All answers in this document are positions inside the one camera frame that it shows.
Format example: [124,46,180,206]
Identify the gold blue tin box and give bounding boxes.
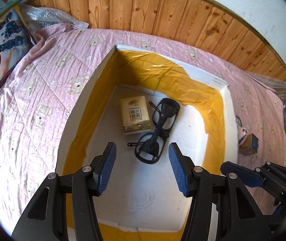
[239,134,259,156]

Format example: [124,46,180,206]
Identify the black eyeglasses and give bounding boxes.
[127,98,180,164]

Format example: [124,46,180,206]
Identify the small pink white object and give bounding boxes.
[235,115,248,145]

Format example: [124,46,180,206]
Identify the white cardboard box yellow tape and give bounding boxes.
[56,46,237,240]

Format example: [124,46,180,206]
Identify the yellow tissue pack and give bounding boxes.
[120,96,153,134]

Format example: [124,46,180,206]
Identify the pink bear quilt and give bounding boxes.
[0,24,286,232]

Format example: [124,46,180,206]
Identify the robot toy box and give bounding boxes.
[0,8,35,88]

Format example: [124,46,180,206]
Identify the bubble wrap left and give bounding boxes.
[18,4,89,43]

